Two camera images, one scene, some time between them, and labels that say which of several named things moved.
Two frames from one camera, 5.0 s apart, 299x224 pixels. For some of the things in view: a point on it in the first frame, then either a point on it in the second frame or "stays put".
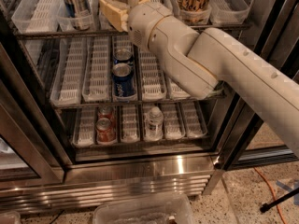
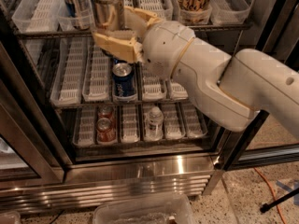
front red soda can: x=106 y=133 stays put
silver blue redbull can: x=77 y=6 stays put
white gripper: x=146 y=21 -> x=165 y=49
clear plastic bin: x=159 y=208 stays put
